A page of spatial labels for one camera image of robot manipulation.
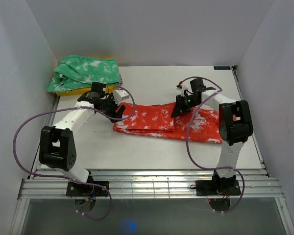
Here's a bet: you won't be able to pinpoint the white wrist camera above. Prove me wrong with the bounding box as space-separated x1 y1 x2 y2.
176 81 188 96
113 90 129 105

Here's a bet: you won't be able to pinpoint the purple folded garment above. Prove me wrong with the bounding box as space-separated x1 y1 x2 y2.
119 74 123 86

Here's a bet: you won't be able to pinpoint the dark table label sticker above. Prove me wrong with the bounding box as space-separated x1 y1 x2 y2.
213 66 231 71

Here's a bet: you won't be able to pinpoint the yellow folded trousers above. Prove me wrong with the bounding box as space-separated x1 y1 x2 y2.
54 56 115 97

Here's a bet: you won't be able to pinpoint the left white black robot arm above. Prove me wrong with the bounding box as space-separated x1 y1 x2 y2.
39 82 130 196

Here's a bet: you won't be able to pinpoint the green tie-dye trousers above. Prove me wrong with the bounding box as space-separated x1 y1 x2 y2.
47 55 121 93

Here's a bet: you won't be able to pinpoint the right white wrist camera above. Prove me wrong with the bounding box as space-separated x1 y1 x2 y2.
176 81 188 96

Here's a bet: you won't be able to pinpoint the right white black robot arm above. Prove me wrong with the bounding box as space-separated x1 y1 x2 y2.
171 76 253 195

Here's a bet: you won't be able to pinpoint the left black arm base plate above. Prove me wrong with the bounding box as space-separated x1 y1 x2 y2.
66 182 108 197

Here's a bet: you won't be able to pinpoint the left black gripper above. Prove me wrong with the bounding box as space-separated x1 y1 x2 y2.
98 93 126 123

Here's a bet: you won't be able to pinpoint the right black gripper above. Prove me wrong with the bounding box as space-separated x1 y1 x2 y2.
171 94 200 118

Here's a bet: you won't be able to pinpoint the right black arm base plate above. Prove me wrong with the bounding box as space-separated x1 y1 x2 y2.
195 180 241 196

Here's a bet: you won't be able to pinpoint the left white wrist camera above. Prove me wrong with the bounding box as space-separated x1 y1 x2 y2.
113 90 129 105

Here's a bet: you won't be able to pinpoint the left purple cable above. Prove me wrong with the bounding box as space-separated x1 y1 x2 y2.
12 86 137 221

